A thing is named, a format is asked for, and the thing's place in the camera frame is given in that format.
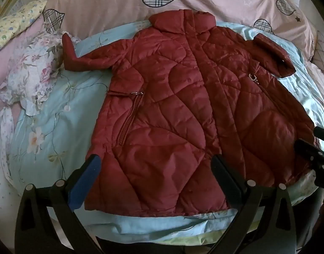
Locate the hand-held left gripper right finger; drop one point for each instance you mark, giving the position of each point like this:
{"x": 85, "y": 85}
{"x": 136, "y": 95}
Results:
{"x": 225, "y": 176}

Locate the light blue floral bedsheet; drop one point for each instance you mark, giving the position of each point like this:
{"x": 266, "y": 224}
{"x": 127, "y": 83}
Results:
{"x": 45, "y": 127}

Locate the white dotted sheet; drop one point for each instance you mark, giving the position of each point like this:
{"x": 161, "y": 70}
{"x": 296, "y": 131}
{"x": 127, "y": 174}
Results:
{"x": 2, "y": 143}

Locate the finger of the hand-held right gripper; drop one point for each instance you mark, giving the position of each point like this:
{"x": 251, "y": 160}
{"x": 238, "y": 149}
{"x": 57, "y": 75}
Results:
{"x": 307, "y": 149}
{"x": 322, "y": 132}

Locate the white floral ruffled pillow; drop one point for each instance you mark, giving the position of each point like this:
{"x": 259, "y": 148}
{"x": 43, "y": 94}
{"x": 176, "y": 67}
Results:
{"x": 32, "y": 66}

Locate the white line-patterned cloth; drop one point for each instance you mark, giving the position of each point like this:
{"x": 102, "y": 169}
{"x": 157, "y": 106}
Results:
{"x": 323, "y": 49}

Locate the pink duvet with plaid hearts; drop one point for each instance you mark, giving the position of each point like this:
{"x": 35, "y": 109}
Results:
{"x": 140, "y": 2}

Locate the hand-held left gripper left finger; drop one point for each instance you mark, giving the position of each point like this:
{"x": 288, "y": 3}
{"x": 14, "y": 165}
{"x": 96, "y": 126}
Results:
{"x": 83, "y": 180}

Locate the red quilted jacket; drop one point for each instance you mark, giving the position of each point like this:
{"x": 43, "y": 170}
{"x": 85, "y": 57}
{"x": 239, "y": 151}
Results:
{"x": 177, "y": 105}

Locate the yellow floral pillow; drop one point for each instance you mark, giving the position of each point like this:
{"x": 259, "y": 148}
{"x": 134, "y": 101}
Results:
{"x": 12, "y": 23}

